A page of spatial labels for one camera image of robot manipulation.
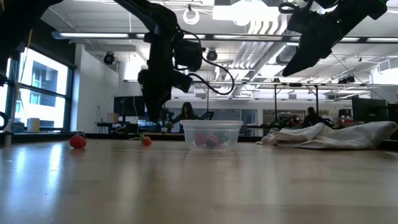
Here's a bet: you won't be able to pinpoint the person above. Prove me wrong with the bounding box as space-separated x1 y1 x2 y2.
173 101 199 124
303 106 322 128

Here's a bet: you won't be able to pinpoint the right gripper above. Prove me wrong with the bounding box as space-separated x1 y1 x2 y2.
281 11 345 77

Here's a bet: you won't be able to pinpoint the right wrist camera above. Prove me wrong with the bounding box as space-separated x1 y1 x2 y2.
286 7 313 34

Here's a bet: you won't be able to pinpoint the black metal gantry frame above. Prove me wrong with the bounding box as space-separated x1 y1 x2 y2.
163 80 320 125

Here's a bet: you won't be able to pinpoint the black computer monitor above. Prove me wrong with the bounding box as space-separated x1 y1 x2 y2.
113 95 146 118
351 97 389 123

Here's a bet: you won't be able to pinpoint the black aluminium table frame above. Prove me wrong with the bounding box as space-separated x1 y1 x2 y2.
0 131 398 151

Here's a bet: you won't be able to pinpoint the silver air ducts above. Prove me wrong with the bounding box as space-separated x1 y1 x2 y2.
217 14 299 97

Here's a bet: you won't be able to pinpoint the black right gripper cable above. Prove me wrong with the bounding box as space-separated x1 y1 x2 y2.
278 1 301 15

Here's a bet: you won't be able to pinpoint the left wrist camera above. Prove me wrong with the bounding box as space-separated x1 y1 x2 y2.
173 39 205 73

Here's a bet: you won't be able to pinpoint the large window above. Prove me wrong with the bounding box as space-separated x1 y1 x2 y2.
4 46 75 132

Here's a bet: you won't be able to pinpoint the red strawberry with long stem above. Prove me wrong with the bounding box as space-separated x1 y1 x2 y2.
139 133 153 146

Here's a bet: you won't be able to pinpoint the white roll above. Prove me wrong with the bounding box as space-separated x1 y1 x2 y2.
27 117 40 133

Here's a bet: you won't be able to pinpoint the clear plastic tupperware container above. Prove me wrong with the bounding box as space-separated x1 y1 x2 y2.
180 119 244 152

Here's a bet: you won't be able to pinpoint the white ring lamp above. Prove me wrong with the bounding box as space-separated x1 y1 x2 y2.
182 8 200 26

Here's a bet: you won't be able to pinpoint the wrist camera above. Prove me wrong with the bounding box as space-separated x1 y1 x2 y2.
286 7 313 34
173 39 205 73

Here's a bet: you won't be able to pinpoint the white checked dish towel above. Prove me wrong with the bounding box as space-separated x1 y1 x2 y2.
256 120 398 151

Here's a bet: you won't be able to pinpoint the black desk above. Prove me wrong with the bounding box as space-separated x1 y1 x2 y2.
95 121 141 135

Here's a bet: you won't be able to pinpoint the small black mounted device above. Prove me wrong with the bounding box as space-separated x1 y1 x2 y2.
338 75 356 85

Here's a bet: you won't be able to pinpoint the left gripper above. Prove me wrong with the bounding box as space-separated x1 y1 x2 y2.
137 68 194 123

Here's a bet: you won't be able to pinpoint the long ceiling light bar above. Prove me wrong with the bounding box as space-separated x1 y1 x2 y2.
51 30 398 44

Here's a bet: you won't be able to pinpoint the black left base cable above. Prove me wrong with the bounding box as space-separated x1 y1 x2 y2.
0 111 9 131

